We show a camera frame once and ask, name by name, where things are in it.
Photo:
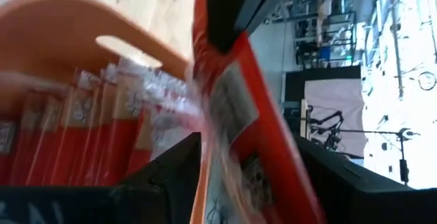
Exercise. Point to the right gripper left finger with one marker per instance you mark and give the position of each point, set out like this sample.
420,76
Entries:
102,207

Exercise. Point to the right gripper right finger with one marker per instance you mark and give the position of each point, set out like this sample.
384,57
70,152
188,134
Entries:
375,203

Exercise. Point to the red Orville popcorn bag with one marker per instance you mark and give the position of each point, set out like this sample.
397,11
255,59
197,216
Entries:
85,155
32,155
58,155
141,159
116,149
8,162
273,138

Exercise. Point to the black background robot arm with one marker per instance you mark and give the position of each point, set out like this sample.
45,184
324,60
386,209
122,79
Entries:
327,126

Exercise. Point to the black gantry stand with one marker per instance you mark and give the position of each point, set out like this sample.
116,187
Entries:
404,169

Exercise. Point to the black shelving rack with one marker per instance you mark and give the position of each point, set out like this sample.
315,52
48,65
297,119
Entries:
327,36

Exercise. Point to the pink fabric screen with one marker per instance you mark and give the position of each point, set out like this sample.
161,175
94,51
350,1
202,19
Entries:
334,94

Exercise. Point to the orange plastic basket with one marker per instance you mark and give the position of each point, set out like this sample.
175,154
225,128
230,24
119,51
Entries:
51,29

